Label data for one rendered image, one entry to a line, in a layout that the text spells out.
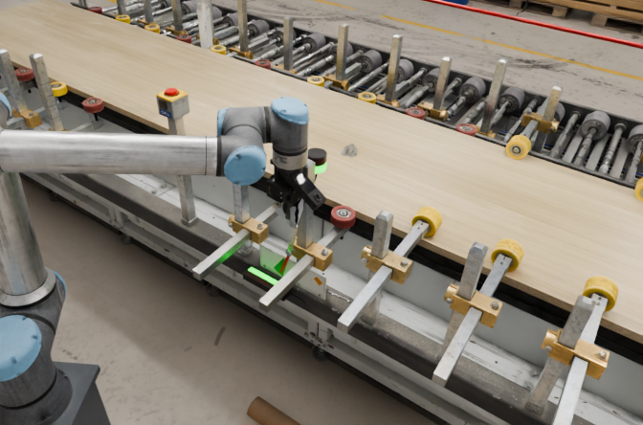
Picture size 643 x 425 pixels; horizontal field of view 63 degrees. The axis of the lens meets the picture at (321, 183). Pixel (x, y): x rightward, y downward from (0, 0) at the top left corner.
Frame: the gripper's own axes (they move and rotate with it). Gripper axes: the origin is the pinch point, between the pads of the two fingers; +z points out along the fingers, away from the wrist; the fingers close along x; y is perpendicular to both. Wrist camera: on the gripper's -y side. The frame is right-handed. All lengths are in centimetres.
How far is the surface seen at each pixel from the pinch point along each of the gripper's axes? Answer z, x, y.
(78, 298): 103, 9, 119
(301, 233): 8.7, -5.9, 1.6
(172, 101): -19, -5, 50
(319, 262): 16.2, -5.1, -5.5
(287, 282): 15.2, 7.7, -3.1
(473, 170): 11, -73, -28
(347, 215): 10.9, -23.3, -4.1
